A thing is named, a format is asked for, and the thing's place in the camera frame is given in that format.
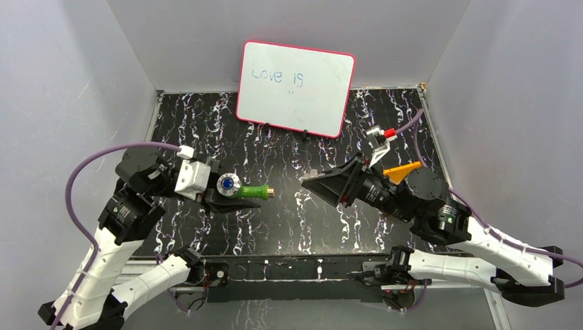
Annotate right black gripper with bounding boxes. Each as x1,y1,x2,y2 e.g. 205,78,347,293
301,151,415,224

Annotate green water faucet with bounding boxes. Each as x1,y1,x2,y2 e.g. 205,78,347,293
217,173,275,200

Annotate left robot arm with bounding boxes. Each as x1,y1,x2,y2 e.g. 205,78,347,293
38,142,274,329

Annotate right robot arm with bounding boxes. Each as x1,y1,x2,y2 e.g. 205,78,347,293
302,155,565,307

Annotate orange parts bin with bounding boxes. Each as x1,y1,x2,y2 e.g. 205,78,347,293
383,162,422,184

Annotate pink framed whiteboard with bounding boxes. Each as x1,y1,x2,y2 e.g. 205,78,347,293
236,41,355,138

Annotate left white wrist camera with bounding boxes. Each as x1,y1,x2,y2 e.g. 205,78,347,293
174,159,211,201

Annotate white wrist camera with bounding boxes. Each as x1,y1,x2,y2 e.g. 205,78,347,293
366,126,397,167
174,159,211,201

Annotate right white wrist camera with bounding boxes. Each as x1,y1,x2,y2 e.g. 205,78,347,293
366,126,397,167

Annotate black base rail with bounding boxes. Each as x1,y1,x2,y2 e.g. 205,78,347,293
206,253,389,303

